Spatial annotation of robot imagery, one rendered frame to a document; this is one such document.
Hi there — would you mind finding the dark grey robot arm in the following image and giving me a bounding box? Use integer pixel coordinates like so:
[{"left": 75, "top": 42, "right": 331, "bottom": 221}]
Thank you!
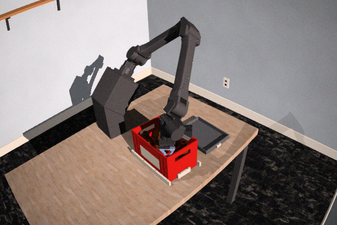
[{"left": 114, "top": 17, "right": 201, "bottom": 142}]

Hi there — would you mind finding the red crate with dividers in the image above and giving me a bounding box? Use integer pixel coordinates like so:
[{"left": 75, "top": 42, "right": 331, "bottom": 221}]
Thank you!
[{"left": 133, "top": 119, "right": 198, "bottom": 181}]

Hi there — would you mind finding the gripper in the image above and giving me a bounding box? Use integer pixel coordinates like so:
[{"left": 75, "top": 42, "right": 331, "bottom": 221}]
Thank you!
[{"left": 159, "top": 129, "right": 175, "bottom": 157}]

